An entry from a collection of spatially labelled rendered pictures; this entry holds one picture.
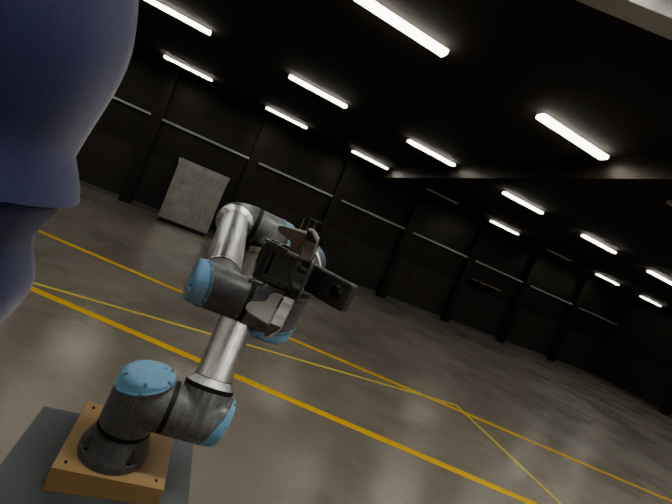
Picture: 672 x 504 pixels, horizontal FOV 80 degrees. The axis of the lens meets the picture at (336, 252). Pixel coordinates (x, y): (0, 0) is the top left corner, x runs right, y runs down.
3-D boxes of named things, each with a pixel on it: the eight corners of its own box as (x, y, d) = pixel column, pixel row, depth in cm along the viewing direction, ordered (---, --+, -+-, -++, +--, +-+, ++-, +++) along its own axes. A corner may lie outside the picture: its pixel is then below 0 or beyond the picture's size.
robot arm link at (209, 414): (159, 426, 123) (254, 212, 143) (213, 441, 128) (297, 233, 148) (158, 441, 109) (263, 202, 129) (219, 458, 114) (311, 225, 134)
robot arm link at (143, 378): (108, 398, 121) (131, 348, 119) (164, 414, 126) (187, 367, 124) (89, 431, 106) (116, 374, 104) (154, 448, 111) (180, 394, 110)
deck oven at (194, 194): (206, 233, 1224) (228, 178, 1214) (206, 238, 1123) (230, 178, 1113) (160, 215, 1178) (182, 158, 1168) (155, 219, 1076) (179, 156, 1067)
